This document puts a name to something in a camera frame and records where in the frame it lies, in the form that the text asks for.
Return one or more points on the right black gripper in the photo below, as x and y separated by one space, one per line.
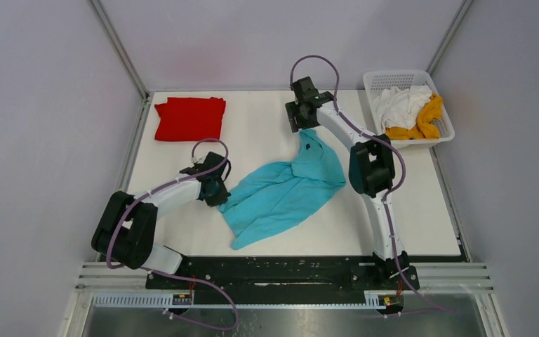
293 119

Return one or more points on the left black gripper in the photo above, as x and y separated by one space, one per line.
221 198

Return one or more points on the teal t-shirt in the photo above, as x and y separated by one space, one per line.
282 194

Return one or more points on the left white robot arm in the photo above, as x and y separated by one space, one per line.
126 229

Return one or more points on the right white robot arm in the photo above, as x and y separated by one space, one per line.
371 170

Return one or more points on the folded red t-shirt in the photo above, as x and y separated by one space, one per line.
189 119

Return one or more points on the white crumpled t-shirt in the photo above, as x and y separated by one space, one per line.
413 97

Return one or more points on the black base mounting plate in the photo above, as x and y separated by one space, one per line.
344 272

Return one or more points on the yellow crumpled t-shirt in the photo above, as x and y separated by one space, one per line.
403 125

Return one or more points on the white slotted cable duct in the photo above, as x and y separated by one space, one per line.
199 300

